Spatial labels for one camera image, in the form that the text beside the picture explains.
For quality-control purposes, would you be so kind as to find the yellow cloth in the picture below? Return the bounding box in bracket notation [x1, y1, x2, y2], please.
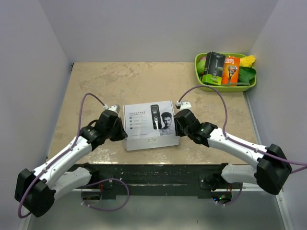
[240, 55, 256, 68]

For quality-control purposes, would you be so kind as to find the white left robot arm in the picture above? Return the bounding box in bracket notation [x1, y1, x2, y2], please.
[14, 106, 127, 219]

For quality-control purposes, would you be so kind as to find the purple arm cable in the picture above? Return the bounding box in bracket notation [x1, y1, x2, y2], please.
[18, 92, 107, 219]
[177, 85, 307, 174]

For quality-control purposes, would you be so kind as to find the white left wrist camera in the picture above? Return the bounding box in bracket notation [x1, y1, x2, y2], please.
[103, 104, 120, 114]

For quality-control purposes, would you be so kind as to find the aluminium rail frame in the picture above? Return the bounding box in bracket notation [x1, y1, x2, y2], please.
[71, 182, 283, 195]

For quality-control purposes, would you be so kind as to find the black razor box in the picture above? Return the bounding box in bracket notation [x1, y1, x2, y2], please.
[201, 51, 226, 85]

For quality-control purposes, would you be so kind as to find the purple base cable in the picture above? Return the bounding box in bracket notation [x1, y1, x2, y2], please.
[214, 183, 244, 207]
[81, 177, 130, 211]

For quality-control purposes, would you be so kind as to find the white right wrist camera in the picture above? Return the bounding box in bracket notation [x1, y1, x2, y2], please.
[176, 101, 192, 111]

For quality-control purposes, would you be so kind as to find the orange razor package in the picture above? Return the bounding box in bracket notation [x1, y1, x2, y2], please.
[221, 56, 240, 85]

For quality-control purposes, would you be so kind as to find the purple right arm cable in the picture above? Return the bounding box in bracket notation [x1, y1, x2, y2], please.
[177, 85, 307, 174]

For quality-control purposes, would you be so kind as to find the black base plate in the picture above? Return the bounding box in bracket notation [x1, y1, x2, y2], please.
[68, 163, 240, 199]

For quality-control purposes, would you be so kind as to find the green leaf item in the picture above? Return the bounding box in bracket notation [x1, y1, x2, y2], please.
[238, 67, 256, 83]

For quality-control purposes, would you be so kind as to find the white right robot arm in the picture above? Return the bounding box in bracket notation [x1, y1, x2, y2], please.
[174, 109, 292, 195]

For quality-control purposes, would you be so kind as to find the green plastic basket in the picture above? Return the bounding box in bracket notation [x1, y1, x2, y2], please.
[194, 53, 257, 92]

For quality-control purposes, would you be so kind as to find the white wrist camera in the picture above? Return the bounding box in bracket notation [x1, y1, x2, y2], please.
[103, 104, 120, 114]
[176, 101, 192, 111]

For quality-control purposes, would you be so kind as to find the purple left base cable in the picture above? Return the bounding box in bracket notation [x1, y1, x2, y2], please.
[81, 177, 130, 211]

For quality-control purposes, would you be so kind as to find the white clipper kit box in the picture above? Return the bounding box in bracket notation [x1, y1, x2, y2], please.
[123, 101, 179, 151]

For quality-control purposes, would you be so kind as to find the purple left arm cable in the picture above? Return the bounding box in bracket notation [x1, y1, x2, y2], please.
[18, 92, 107, 219]

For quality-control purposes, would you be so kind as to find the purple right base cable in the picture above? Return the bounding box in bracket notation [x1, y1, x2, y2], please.
[214, 183, 244, 207]

